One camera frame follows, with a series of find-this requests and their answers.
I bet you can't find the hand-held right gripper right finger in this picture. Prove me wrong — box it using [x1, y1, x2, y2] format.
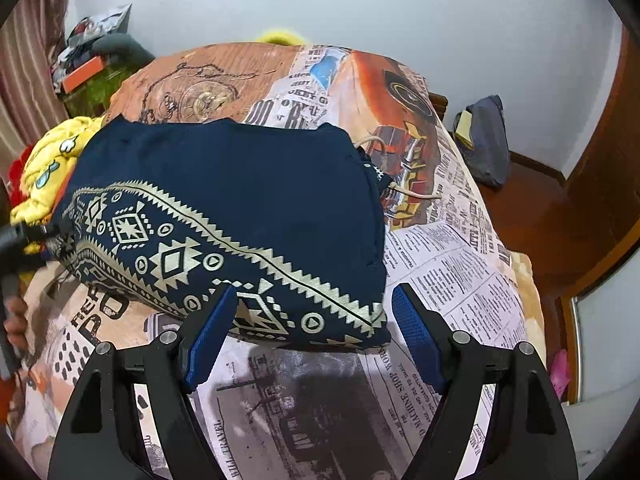
[391, 282, 581, 480]

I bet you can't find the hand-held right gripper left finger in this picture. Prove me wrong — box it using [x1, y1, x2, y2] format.
[47, 284, 239, 480]

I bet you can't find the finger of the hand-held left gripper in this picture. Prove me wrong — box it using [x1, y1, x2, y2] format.
[0, 222, 59, 284]

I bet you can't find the navy patterned hoodie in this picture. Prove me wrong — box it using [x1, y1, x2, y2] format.
[47, 117, 443, 348]

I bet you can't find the person's left hand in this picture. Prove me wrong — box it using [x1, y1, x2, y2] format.
[4, 297, 30, 359]

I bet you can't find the newspaper print bed cover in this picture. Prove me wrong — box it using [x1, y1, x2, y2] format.
[10, 42, 531, 480]

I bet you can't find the red plush cloth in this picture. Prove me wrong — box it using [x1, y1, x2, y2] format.
[6, 144, 34, 181]

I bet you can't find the yellow cartoon fleece blanket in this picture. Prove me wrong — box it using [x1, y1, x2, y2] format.
[10, 116, 108, 256]

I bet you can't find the beige fleece blanket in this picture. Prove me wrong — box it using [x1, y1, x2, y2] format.
[509, 251, 547, 343]

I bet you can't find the pink item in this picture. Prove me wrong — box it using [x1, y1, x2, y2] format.
[547, 348, 571, 402]

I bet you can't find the green box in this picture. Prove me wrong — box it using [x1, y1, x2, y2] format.
[64, 62, 137, 119]

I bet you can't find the orange box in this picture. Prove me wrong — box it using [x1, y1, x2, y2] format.
[62, 55, 109, 95]

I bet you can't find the striped curtain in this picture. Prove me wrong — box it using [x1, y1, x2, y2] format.
[0, 0, 77, 177]

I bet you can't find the white wardrobe panel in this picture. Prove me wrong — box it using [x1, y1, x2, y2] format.
[560, 247, 640, 405]

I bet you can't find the dark blue bag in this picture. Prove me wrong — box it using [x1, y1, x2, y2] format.
[452, 95, 512, 189]

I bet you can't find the yellow notepad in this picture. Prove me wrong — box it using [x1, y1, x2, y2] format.
[454, 111, 474, 149]

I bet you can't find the clutter pile with orange box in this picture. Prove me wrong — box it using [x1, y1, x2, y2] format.
[52, 4, 134, 81]

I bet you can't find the wooden door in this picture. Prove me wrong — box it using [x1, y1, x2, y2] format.
[562, 20, 640, 301]

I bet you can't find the yellow plush toy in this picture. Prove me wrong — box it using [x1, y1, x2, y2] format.
[258, 28, 307, 47]

